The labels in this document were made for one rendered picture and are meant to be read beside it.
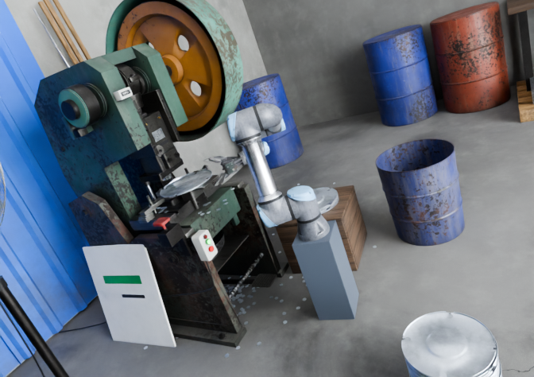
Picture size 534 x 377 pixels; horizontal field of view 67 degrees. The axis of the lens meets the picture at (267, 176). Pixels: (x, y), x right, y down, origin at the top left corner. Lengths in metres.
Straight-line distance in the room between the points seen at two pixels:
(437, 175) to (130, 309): 1.82
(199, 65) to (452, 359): 1.76
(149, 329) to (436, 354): 1.54
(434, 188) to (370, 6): 3.00
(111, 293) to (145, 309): 0.26
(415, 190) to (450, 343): 0.92
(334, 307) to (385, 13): 3.53
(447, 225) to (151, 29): 1.93
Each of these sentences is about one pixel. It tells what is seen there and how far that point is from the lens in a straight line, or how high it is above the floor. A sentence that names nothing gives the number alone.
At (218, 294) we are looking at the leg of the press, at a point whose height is 0.28.
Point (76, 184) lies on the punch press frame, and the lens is 2.46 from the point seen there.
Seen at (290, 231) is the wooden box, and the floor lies 0.30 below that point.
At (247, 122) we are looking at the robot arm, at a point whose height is 1.04.
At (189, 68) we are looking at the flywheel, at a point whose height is 1.30.
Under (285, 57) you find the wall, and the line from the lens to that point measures 5.32.
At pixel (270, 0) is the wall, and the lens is 5.29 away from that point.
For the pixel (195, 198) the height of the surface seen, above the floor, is 0.71.
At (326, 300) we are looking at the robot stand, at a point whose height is 0.12.
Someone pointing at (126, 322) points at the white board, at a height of 0.13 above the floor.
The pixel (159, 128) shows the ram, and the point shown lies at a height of 1.09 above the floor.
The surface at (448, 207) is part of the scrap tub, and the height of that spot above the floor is 0.21.
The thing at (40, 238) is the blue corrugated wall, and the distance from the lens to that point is 3.06.
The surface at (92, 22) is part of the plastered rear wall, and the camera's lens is 3.69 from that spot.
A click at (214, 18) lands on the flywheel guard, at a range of 2.20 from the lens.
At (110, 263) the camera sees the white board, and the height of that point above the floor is 0.49.
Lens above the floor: 1.39
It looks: 20 degrees down
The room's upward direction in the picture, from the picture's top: 20 degrees counter-clockwise
